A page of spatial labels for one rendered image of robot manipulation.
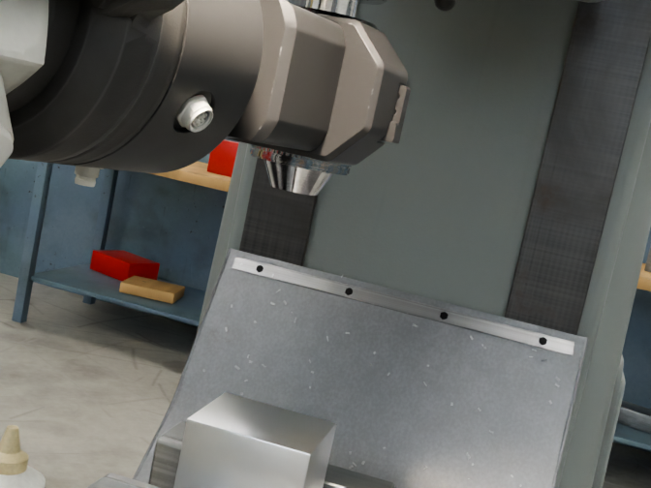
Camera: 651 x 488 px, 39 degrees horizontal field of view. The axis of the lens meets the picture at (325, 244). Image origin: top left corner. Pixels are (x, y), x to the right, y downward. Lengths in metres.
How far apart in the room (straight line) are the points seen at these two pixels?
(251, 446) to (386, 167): 0.42
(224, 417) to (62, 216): 4.96
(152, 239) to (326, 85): 4.79
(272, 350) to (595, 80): 0.34
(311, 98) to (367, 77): 0.02
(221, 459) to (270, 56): 0.19
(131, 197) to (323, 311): 4.40
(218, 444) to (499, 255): 0.41
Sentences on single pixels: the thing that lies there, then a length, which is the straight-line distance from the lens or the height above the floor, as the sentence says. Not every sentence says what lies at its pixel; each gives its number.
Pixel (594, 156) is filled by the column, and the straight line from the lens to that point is 0.78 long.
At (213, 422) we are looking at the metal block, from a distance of 0.43.
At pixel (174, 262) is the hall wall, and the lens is 5.08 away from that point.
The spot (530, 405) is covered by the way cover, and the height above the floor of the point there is 1.04.
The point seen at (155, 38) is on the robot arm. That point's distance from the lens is 0.27.
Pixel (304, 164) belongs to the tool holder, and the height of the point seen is 1.20.
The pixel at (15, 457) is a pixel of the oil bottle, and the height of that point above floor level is 1.03.
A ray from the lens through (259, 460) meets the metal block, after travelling 0.43.
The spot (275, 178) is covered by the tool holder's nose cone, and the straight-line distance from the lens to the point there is 0.42.
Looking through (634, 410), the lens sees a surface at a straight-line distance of 4.18.
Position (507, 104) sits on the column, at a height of 1.27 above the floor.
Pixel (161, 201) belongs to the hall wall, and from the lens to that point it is 5.09.
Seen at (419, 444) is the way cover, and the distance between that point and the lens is 0.76.
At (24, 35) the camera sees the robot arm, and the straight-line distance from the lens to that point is 0.24.
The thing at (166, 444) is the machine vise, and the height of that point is 1.04.
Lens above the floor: 1.22
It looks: 7 degrees down
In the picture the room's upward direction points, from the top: 12 degrees clockwise
